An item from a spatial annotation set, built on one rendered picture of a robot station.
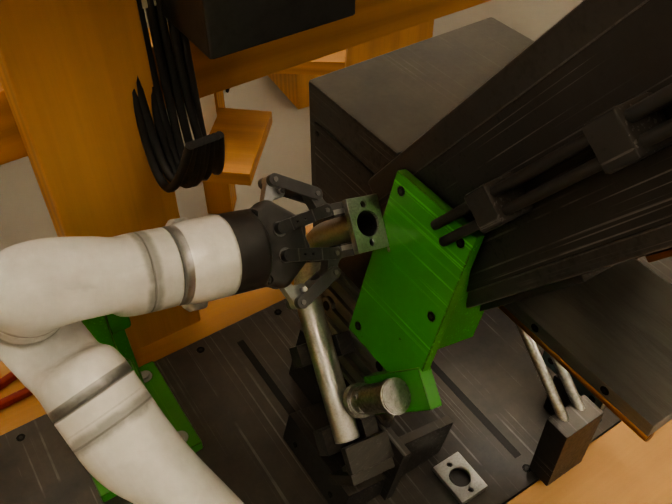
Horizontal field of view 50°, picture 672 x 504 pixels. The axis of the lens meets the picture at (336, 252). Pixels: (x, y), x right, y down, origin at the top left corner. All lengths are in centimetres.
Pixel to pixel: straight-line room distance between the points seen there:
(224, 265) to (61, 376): 16
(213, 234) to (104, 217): 30
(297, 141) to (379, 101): 207
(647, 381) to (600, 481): 23
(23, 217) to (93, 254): 221
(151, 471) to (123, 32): 44
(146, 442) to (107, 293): 12
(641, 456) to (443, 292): 41
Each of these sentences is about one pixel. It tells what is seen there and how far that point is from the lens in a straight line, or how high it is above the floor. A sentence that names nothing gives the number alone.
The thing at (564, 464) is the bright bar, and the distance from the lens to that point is 92.
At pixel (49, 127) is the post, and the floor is 127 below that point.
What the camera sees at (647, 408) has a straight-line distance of 75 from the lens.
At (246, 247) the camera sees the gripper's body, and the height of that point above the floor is 127.
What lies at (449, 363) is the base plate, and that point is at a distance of 102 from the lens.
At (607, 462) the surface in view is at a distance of 98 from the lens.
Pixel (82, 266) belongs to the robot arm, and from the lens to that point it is 58.
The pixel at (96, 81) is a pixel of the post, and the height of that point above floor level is 130.
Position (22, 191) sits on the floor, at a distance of 291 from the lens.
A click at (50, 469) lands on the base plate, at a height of 90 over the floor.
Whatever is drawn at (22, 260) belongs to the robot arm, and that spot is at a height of 134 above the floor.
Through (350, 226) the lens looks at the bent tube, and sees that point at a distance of 71.
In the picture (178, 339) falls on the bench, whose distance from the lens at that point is 108.
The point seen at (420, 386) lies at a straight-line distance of 74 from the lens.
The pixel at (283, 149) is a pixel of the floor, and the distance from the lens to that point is 288.
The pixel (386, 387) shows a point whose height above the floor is 110.
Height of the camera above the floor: 170
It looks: 44 degrees down
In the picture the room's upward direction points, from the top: straight up
